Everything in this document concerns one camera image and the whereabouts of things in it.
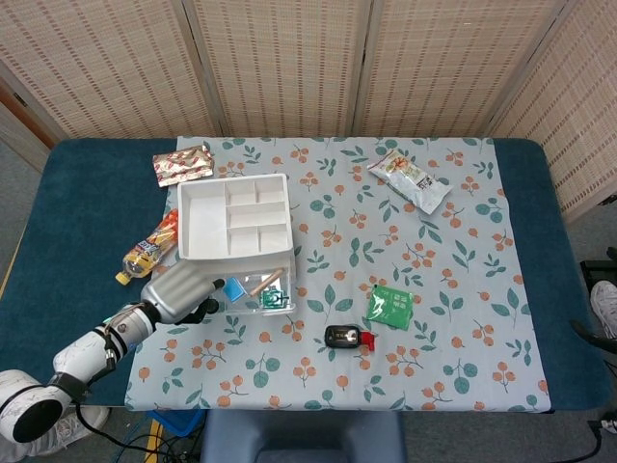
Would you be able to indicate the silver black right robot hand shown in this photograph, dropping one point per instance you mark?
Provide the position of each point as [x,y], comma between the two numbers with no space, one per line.
[585,333]

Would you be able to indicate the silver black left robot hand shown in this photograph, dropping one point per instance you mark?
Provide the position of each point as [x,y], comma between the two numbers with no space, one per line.
[178,289]

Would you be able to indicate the clear plastic drawer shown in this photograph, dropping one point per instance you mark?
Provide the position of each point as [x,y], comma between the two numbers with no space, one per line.
[284,289]

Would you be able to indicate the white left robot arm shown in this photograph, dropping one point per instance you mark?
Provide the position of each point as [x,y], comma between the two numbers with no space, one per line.
[82,354]

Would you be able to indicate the white drawer organizer box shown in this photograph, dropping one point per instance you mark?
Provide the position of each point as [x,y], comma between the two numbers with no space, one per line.
[205,219]

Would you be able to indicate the blue rectangular block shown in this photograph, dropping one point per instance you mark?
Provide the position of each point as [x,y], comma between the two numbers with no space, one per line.
[233,290]

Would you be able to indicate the wooden stick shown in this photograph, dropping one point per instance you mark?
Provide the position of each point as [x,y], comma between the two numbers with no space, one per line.
[266,282]

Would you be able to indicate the gold red snack packet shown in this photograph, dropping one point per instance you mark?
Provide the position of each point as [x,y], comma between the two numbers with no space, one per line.
[183,164]

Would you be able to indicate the blue plastic bin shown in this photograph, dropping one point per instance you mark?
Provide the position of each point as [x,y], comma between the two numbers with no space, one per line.
[176,420]

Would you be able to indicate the white sneaker grey laces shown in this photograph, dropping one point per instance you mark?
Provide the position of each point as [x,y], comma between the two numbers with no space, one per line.
[94,417]

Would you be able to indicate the floral patterned tablecloth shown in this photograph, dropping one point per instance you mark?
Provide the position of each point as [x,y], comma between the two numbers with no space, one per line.
[337,231]

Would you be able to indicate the black ink bottle red cap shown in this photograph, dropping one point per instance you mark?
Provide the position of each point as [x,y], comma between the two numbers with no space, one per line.
[342,336]

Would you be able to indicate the blue padded chair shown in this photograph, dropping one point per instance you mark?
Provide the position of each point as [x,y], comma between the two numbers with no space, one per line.
[303,434]

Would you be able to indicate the green tea sachet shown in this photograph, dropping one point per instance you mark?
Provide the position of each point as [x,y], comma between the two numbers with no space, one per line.
[389,308]

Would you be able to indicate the white nut snack bag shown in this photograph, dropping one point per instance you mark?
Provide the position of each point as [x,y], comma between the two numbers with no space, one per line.
[410,181]

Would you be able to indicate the woven bamboo folding screen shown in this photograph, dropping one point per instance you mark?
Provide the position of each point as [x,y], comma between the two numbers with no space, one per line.
[289,62]

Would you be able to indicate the wooden door with brown frame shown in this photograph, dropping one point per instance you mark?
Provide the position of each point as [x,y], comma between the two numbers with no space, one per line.
[14,130]

